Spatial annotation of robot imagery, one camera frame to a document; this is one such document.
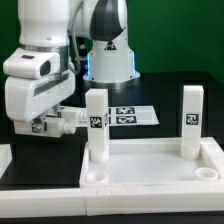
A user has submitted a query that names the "white desk top tray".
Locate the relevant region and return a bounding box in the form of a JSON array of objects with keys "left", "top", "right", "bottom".
[{"left": 80, "top": 137, "right": 224, "bottom": 195}]

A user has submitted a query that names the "white left fence bar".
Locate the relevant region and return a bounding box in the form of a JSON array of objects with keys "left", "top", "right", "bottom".
[{"left": 0, "top": 144, "right": 12, "bottom": 179}]

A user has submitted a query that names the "paper sheet with markers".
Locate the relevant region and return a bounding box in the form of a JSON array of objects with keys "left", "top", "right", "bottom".
[{"left": 74, "top": 105, "right": 160, "bottom": 128}]

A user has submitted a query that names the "white front fence bar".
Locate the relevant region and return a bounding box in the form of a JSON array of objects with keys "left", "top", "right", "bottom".
[{"left": 0, "top": 188, "right": 224, "bottom": 218}]

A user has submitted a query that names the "white fence bar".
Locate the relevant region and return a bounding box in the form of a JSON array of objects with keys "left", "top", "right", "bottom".
[
  {"left": 0, "top": 188, "right": 224, "bottom": 218},
  {"left": 0, "top": 144, "right": 12, "bottom": 179}
]

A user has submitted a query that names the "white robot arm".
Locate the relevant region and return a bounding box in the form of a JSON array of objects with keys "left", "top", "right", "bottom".
[{"left": 3, "top": 0, "right": 140, "bottom": 137}]

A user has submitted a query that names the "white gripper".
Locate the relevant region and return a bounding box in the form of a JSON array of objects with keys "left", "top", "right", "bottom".
[{"left": 3, "top": 47, "right": 75, "bottom": 133}]

